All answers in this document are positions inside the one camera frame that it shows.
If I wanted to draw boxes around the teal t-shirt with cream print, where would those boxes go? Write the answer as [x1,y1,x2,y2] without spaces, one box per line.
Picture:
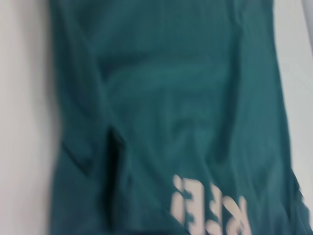
[47,0,313,235]

